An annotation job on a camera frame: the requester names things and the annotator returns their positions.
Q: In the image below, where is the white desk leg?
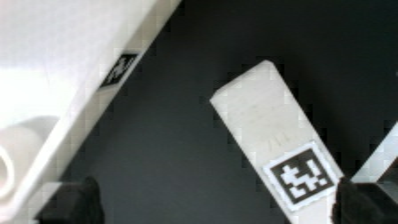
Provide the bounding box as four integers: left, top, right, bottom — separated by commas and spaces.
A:
351, 122, 398, 183
209, 61, 342, 224

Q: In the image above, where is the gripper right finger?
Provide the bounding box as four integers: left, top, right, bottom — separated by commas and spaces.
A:
330, 177, 398, 224

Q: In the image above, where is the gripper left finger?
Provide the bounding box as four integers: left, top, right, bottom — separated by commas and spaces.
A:
35, 177, 104, 224

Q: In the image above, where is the white desk top tray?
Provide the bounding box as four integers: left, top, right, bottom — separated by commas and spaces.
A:
0, 0, 180, 224

